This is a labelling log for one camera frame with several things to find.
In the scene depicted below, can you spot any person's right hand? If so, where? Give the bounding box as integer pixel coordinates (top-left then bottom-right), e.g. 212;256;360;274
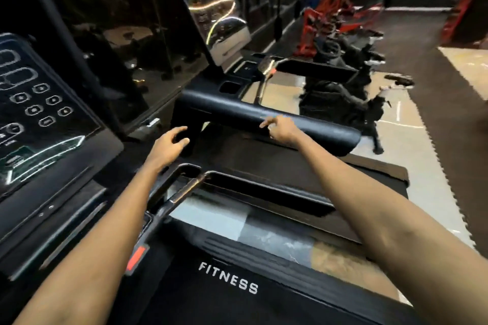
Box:
259;115;306;148

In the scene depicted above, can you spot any person's left hand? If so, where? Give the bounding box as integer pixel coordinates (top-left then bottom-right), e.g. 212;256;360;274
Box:
145;126;190;173

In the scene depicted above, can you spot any black treadmill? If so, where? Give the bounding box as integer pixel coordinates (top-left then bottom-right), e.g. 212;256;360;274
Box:
169;0;413;200
0;31;428;325

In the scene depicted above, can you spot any person's left forearm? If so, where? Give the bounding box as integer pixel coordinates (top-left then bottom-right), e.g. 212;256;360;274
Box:
15;161;165;325

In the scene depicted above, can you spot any person's right forearm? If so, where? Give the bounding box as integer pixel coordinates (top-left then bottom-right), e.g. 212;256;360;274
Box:
297;134;488;325

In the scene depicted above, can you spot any black standing fan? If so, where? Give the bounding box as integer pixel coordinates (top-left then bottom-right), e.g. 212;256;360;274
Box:
14;0;142;139

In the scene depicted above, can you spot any black interlocking foam mat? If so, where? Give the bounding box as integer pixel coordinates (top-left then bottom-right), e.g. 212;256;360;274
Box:
374;9;488;257

